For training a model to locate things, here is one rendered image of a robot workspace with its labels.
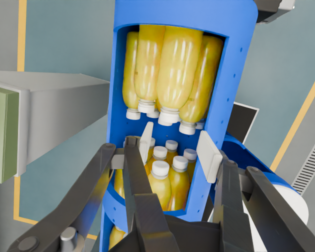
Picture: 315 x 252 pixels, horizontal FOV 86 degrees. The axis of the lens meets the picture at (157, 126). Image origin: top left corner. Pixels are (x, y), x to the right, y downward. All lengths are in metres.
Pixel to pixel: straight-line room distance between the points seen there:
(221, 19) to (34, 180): 2.23
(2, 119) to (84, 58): 1.10
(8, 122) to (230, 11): 0.64
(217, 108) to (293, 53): 1.55
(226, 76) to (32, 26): 1.75
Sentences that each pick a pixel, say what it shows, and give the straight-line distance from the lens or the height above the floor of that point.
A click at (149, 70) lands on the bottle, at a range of 0.36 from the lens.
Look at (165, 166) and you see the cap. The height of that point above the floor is 1.17.
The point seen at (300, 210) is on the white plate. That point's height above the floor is 1.04.
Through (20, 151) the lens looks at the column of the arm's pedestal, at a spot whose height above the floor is 0.99.
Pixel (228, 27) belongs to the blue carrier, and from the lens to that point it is 0.31.
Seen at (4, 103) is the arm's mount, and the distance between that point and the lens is 0.65.
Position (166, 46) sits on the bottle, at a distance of 0.33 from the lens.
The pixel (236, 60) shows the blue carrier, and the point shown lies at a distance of 0.33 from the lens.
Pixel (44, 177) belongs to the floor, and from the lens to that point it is 2.22.
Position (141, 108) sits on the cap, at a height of 1.13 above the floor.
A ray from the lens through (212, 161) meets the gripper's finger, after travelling 0.17.
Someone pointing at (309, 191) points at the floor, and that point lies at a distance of 2.37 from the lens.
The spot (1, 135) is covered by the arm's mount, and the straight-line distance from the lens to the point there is 0.69.
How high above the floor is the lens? 1.51
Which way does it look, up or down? 74 degrees down
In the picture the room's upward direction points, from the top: 171 degrees counter-clockwise
